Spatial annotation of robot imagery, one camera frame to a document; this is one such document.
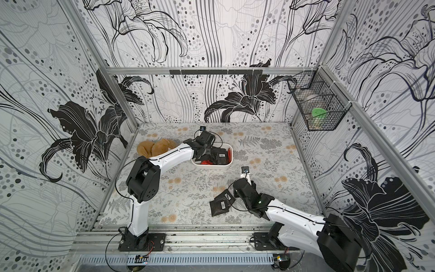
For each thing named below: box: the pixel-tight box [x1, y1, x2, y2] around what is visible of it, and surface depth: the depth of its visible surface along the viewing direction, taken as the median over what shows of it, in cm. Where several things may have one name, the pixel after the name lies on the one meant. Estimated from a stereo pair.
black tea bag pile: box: [209, 188, 236, 218], surface depth 85 cm
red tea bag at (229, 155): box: [227, 147, 232, 165], surface depth 98 cm
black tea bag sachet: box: [210, 146, 228, 165], surface depth 97 cm
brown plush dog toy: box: [137, 138, 177, 159], surface depth 95 cm
